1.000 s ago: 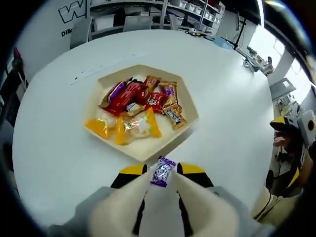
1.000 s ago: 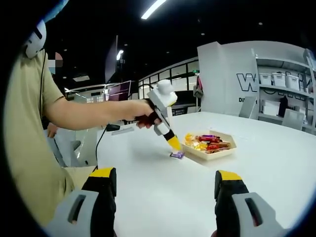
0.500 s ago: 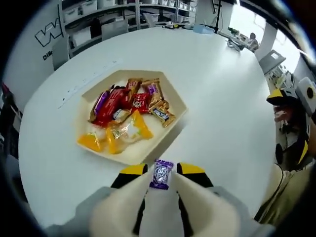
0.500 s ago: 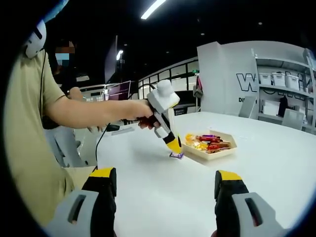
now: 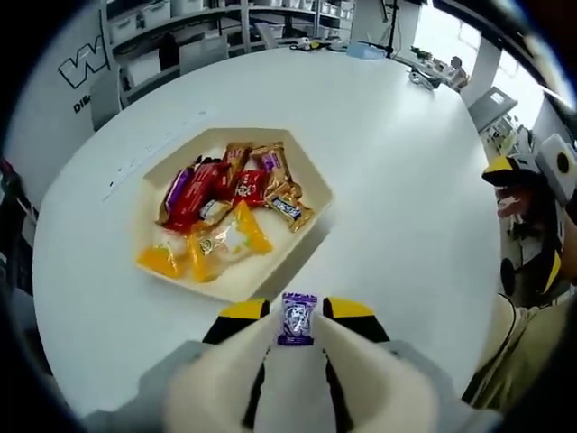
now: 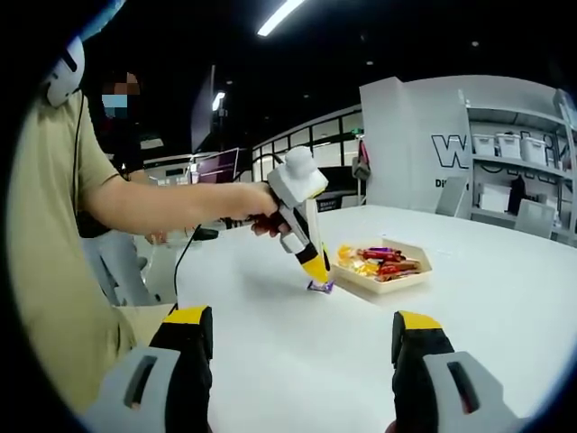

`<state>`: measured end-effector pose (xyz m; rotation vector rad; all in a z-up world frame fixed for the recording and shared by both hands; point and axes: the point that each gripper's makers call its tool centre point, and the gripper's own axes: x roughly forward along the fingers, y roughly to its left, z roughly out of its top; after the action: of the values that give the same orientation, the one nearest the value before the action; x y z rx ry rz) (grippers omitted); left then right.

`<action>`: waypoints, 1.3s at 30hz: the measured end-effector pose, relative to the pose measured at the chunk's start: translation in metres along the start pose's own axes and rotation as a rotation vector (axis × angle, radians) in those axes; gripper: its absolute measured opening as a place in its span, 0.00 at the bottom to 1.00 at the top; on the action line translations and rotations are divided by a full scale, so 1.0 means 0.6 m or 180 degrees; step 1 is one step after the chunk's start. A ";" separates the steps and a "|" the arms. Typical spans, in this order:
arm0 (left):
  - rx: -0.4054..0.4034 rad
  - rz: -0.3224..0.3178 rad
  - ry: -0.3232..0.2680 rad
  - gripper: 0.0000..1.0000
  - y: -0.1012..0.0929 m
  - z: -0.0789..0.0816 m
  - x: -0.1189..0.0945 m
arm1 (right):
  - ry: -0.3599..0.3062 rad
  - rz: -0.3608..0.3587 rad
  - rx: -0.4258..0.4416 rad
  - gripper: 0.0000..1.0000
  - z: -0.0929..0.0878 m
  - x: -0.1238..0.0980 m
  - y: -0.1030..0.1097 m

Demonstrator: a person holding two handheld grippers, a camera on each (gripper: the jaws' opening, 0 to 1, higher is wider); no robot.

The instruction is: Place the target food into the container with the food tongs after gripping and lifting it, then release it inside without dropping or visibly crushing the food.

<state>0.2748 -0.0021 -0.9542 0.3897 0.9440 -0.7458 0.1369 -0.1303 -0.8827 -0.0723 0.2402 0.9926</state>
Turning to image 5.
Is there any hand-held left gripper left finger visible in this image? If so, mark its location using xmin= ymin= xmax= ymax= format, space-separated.
xmin=85 ymin=297 xmax=270 ymax=433

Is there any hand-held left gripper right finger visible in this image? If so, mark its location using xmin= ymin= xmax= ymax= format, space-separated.
xmin=322 ymin=295 xmax=492 ymax=433

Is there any small purple food packet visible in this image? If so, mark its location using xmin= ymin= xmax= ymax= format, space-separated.
xmin=276 ymin=291 xmax=319 ymax=347

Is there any cream hexagonal container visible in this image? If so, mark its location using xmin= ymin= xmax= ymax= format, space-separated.
xmin=133 ymin=127 xmax=334 ymax=303

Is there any yellow food packet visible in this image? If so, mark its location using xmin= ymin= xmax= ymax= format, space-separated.
xmin=136 ymin=241 xmax=188 ymax=277
xmin=187 ymin=200 xmax=275 ymax=283

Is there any small white gold food packet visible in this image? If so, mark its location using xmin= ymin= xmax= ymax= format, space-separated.
xmin=197 ymin=200 xmax=234 ymax=225

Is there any gold blue-label food packet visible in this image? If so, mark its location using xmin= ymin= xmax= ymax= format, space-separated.
xmin=265 ymin=191 xmax=316 ymax=235

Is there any gold pink-label food packet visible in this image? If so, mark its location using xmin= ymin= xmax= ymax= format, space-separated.
xmin=220 ymin=142 xmax=253 ymax=175

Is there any person's right hand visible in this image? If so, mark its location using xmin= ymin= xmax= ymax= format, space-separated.
xmin=494 ymin=183 xmax=549 ymax=226

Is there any white black headset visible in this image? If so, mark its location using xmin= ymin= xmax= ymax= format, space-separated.
xmin=408 ymin=71 xmax=442 ymax=90

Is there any black tripod stand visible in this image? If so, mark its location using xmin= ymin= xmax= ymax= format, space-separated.
xmin=380 ymin=0 xmax=403 ymax=59

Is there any light blue box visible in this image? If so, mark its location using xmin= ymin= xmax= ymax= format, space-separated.
xmin=345 ymin=41 xmax=385 ymax=60

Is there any large white storage box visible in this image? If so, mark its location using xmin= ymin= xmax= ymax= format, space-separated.
xmin=123 ymin=51 xmax=162 ymax=86

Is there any grey metal shelving rack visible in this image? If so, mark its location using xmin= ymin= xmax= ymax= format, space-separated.
xmin=96 ymin=0 xmax=357 ymax=107

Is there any white storage bins group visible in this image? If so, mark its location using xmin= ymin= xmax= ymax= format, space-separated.
xmin=110 ymin=0 xmax=355 ymax=41

